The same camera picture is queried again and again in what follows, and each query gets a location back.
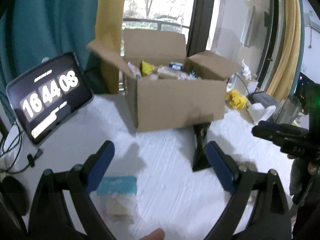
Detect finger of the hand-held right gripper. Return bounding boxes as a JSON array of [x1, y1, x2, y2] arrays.
[[259, 121, 309, 137], [251, 126, 310, 153]]

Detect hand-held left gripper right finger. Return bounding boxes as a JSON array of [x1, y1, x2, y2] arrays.
[[205, 141, 293, 240]]

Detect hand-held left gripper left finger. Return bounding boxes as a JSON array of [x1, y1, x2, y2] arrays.
[[26, 140, 115, 240]]

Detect black snack packet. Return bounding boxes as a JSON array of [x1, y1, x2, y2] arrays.
[[192, 122, 213, 172]]

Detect cardboard box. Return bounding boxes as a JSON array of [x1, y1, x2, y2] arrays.
[[86, 29, 243, 133]]

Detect person's right forearm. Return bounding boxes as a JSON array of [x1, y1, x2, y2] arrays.
[[289, 156, 320, 205]]

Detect person's left hand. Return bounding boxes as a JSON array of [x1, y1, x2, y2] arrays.
[[139, 228, 166, 240]]

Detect steel thermos bottle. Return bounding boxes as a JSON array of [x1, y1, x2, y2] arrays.
[[276, 95, 303, 125]]

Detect light blue cookie packet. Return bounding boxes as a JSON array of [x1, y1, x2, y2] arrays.
[[96, 176, 138, 222]]

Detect white stand device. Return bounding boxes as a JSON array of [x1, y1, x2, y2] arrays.
[[247, 104, 277, 124]]

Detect grey pouch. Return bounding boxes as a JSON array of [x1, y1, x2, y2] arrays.
[[246, 91, 279, 108]]

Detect yellow wipes packet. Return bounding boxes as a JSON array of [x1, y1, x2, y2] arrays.
[[226, 89, 248, 110]]

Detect white woven basket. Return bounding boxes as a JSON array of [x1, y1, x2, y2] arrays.
[[232, 76, 250, 98]]

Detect white crumpled tissue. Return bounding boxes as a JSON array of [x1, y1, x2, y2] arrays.
[[240, 59, 252, 80]]

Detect teal curtain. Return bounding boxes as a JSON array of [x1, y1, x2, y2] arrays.
[[297, 0, 306, 78], [0, 0, 103, 105]]

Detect yellow curtain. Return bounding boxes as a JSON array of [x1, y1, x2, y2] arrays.
[[95, 0, 128, 94], [265, 0, 304, 100]]

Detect black tablet with clock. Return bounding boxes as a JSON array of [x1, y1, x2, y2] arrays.
[[5, 52, 94, 145]]

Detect grey hanging cloth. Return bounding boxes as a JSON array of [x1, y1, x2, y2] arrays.
[[240, 5, 257, 48]]

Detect yellow snack packet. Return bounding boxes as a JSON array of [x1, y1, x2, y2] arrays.
[[140, 60, 157, 77]]

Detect black balcony railing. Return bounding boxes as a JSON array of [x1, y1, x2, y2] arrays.
[[123, 17, 190, 30]]

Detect black cables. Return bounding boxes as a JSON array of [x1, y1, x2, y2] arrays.
[[0, 92, 43, 173]]

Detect black door frame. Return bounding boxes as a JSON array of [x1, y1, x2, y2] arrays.
[[257, 0, 285, 90]]

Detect black window post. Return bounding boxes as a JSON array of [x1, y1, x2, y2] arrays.
[[186, 0, 218, 58]]

